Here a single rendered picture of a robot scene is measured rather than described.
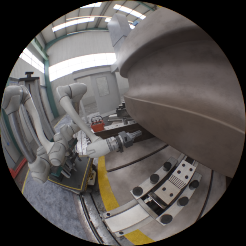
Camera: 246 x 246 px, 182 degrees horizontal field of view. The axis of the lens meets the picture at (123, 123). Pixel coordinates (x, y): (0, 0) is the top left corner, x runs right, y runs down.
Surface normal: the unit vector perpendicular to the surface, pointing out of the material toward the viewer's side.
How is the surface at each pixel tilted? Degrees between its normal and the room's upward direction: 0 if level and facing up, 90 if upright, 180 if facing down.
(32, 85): 90
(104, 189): 0
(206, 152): 90
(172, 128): 90
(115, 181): 0
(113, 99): 90
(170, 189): 0
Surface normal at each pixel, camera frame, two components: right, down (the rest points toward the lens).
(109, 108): 0.49, 0.29
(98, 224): -0.18, -0.88
